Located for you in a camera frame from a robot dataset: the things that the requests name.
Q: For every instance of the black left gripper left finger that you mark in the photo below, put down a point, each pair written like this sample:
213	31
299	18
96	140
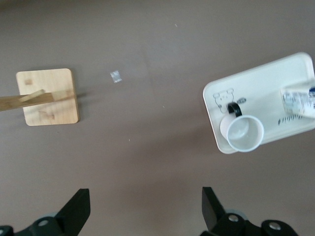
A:
72	211

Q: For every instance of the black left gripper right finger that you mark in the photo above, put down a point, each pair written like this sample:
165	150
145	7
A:
212	214

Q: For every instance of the cream tray with bunny print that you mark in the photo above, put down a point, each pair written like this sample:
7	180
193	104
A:
265	81

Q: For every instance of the wooden mug stand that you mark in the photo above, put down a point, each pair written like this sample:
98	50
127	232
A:
49	110

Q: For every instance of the small clear tape piece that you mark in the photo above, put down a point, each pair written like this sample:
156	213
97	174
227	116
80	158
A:
116	77

